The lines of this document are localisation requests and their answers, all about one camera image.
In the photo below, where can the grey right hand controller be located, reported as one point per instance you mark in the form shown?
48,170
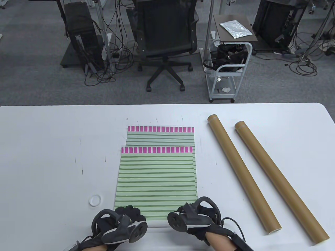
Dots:
178,222

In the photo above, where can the person's right forearm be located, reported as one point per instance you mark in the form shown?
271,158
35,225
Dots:
219,243

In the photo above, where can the grey hand controller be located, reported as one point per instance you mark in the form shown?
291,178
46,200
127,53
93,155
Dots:
137,231
178,222

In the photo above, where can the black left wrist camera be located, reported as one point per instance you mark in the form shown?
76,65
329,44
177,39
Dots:
72,246

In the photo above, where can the silver plastic bag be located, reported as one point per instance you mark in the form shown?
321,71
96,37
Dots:
235,28

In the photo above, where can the black bag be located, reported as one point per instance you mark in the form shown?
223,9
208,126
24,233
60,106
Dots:
230,56

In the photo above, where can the person's left forearm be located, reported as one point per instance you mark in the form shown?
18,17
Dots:
98,248

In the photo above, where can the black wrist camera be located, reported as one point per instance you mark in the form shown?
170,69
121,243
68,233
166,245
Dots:
72,246
242,244

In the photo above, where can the person's left hand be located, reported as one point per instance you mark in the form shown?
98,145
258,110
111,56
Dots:
130,211

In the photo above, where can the brown cardboard mailing tube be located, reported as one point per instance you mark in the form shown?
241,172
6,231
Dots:
240,170
277,177

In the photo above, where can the black computer tower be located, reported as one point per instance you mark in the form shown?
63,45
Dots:
78,28

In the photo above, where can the person's right hand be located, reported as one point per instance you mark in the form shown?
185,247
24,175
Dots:
209,214

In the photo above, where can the grey left hand controller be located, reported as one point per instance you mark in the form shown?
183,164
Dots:
137,231

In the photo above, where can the brown side table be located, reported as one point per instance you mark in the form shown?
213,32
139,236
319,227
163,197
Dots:
227,35

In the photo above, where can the white wheeled utility cart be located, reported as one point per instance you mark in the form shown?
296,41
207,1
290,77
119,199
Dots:
225,78

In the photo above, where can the metal pole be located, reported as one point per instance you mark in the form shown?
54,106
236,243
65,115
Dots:
209,26

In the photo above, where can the black equipment rack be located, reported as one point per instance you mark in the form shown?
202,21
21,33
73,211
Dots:
277,23

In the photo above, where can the white plastic tube cap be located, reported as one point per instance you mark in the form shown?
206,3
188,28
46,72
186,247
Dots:
90,200

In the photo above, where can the black mesh office chair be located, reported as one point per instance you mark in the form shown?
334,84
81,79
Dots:
167,28

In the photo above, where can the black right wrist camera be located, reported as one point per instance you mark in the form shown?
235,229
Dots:
242,244

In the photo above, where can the crumpled white paper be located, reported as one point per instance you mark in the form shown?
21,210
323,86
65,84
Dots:
225,90

